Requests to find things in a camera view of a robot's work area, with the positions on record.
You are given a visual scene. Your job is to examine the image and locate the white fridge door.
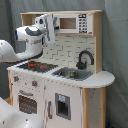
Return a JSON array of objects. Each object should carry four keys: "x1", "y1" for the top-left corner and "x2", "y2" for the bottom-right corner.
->
[{"x1": 44, "y1": 81, "x2": 82, "y2": 128}]

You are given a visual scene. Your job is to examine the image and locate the grey toy sink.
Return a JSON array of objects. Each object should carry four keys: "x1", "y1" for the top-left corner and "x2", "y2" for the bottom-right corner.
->
[{"x1": 53, "y1": 67, "x2": 92, "y2": 81}]

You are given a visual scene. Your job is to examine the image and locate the red stove knob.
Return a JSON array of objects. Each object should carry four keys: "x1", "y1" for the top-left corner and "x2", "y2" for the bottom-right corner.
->
[
  {"x1": 13, "y1": 76, "x2": 19, "y2": 82},
  {"x1": 32, "y1": 81, "x2": 38, "y2": 87}
]

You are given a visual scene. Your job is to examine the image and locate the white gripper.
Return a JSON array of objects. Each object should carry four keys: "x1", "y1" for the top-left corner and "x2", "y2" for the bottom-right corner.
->
[{"x1": 35, "y1": 14, "x2": 55, "y2": 44}]

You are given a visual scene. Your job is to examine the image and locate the oven door with window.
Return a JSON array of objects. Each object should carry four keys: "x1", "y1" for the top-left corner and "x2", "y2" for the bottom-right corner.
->
[{"x1": 18, "y1": 90, "x2": 38, "y2": 114}]

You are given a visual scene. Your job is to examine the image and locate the left red stove knob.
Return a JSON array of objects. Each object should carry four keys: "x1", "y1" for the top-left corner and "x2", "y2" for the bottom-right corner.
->
[{"x1": 13, "y1": 76, "x2": 19, "y2": 82}]

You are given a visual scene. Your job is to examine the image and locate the white wooden toy kitchen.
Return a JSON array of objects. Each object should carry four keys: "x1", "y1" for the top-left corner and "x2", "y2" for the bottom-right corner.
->
[{"x1": 8, "y1": 10, "x2": 115, "y2": 128}]

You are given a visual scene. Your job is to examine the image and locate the black toy faucet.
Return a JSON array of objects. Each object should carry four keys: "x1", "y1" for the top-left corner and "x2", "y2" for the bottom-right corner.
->
[{"x1": 76, "y1": 50, "x2": 94, "y2": 70}]

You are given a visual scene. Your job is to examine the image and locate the black stovetop red burners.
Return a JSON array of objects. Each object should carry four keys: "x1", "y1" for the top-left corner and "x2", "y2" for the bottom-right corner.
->
[{"x1": 20, "y1": 61, "x2": 56, "y2": 73}]

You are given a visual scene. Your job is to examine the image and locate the right red stove knob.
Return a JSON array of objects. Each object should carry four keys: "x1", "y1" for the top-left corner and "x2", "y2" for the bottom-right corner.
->
[{"x1": 32, "y1": 81, "x2": 38, "y2": 87}]

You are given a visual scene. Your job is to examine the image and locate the grey range hood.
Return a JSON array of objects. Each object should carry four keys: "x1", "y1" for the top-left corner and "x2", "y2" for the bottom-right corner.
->
[{"x1": 25, "y1": 14, "x2": 53, "y2": 36}]

